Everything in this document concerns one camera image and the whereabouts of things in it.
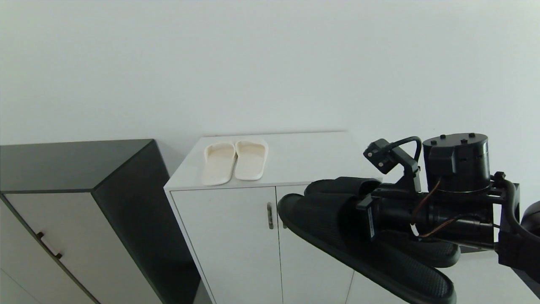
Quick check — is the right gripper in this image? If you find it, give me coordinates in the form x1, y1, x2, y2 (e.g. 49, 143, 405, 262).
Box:
356, 186, 495, 250

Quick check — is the black slipper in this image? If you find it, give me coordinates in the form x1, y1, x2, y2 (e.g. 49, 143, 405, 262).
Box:
303, 177, 462, 269
277, 193, 457, 304

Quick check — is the white cabinet door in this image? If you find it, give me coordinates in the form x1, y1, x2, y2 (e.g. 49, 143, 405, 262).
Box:
276, 185, 355, 304
170, 187, 284, 304

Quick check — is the white cabinet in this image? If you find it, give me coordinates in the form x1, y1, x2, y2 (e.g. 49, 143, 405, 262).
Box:
163, 131, 540, 304

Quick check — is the cream slipper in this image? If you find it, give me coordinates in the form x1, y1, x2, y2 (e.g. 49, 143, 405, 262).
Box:
202, 142, 236, 186
234, 140, 269, 182

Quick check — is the black cabinet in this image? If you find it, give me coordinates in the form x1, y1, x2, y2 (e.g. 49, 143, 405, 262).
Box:
0, 139, 212, 304

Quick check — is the grey cabinet door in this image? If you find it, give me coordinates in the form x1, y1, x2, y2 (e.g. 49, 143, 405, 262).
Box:
3, 193, 163, 304
0, 202, 96, 304

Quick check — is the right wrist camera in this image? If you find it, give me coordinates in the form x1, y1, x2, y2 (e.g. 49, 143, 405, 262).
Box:
363, 138, 423, 193

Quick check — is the black cable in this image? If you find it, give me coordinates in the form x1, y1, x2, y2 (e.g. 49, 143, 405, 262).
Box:
491, 171, 540, 243

